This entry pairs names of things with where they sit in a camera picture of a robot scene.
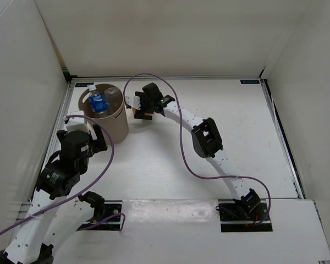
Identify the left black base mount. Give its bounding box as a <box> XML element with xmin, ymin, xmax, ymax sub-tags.
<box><xmin>78</xmin><ymin>200</ymin><xmax>124</xmax><ymax>231</ymax></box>

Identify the long clear plastic bottle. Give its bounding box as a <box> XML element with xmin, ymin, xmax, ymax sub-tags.
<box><xmin>104</xmin><ymin>86</ymin><xmax>123</xmax><ymax>115</ymax></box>

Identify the blue label plastic bottle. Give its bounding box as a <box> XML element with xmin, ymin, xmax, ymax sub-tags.
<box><xmin>88</xmin><ymin>85</ymin><xmax>107</xmax><ymax>115</ymax></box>

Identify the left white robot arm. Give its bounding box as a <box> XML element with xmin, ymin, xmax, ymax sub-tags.
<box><xmin>0</xmin><ymin>124</ymin><xmax>107</xmax><ymax>263</ymax></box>

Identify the right blue corner label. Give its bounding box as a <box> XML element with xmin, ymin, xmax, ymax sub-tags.
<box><xmin>240</xmin><ymin>79</ymin><xmax>260</xmax><ymax>85</ymax></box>

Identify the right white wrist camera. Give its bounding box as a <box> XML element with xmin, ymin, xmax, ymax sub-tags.
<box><xmin>125</xmin><ymin>95</ymin><xmax>141</xmax><ymax>114</ymax></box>

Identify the blue corner label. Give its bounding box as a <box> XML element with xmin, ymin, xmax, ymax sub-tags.
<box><xmin>75</xmin><ymin>82</ymin><xmax>94</xmax><ymax>87</ymax></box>
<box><xmin>240</xmin><ymin>79</ymin><xmax>260</xmax><ymax>85</ymax></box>

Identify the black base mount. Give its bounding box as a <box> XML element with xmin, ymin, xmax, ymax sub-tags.
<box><xmin>216</xmin><ymin>202</ymin><xmax>273</xmax><ymax>233</ymax></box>
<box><xmin>78</xmin><ymin>200</ymin><xmax>124</xmax><ymax>231</ymax></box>

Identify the left blue corner label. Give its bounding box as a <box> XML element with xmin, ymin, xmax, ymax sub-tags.
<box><xmin>75</xmin><ymin>82</ymin><xmax>94</xmax><ymax>87</ymax></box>

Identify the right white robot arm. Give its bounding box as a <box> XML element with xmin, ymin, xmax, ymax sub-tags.
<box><xmin>125</xmin><ymin>82</ymin><xmax>261</xmax><ymax>220</ymax></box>

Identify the tan cylindrical bin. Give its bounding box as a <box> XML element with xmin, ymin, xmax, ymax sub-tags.
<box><xmin>78</xmin><ymin>84</ymin><xmax>129</xmax><ymax>144</ymax></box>

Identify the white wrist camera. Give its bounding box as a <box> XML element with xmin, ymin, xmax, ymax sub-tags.
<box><xmin>125</xmin><ymin>95</ymin><xmax>141</xmax><ymax>114</ymax></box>
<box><xmin>63</xmin><ymin>116</ymin><xmax>89</xmax><ymax>134</ymax></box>

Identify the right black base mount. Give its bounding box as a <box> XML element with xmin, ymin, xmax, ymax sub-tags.
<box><xmin>216</xmin><ymin>202</ymin><xmax>273</xmax><ymax>233</ymax></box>

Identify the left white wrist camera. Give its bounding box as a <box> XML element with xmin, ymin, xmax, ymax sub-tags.
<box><xmin>63</xmin><ymin>116</ymin><xmax>89</xmax><ymax>134</ymax></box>

